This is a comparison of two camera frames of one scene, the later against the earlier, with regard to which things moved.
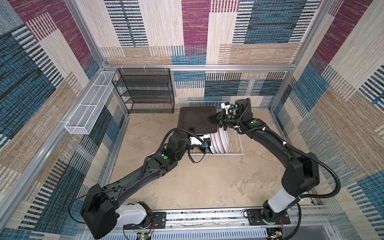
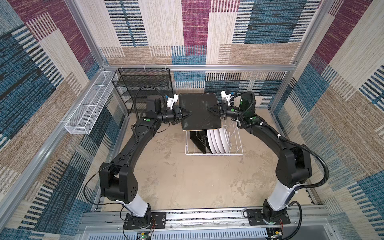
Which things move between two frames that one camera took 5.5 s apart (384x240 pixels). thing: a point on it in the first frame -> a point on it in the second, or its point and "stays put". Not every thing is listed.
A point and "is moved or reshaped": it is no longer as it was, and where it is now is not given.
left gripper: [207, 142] -> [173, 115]
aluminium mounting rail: [309, 223] stays put
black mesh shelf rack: [145, 90] stays put
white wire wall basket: [80, 122] stays put
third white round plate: [225, 139] stays put
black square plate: [196, 116] is moved or reshaped
